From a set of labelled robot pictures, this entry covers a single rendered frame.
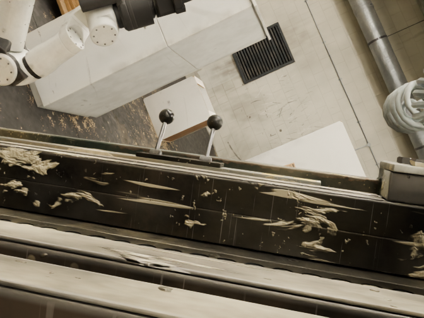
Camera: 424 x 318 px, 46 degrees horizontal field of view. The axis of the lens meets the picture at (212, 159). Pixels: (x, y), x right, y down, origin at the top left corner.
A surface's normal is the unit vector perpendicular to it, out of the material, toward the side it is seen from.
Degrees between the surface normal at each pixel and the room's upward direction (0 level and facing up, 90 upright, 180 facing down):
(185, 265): 60
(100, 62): 90
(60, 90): 90
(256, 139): 90
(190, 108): 90
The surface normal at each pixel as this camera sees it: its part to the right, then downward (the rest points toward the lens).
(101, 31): 0.28, 0.76
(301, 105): -0.22, -0.01
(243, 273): 0.12, -0.99
